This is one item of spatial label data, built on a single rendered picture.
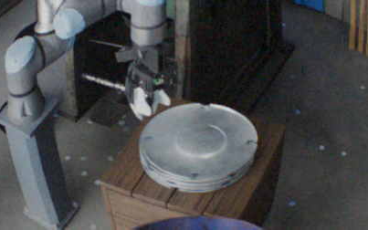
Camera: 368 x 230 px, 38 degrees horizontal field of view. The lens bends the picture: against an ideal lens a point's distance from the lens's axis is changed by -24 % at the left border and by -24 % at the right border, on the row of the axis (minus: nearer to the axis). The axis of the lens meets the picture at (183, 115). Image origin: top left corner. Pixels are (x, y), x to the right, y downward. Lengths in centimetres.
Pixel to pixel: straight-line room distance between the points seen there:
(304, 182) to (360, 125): 46
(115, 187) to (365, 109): 131
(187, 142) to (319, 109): 94
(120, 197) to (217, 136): 30
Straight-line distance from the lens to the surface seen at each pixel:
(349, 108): 255
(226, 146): 168
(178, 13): 191
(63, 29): 130
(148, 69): 140
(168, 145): 168
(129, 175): 167
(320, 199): 210
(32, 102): 170
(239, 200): 160
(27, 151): 176
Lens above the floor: 148
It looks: 38 degrees down
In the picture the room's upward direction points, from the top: 1 degrees counter-clockwise
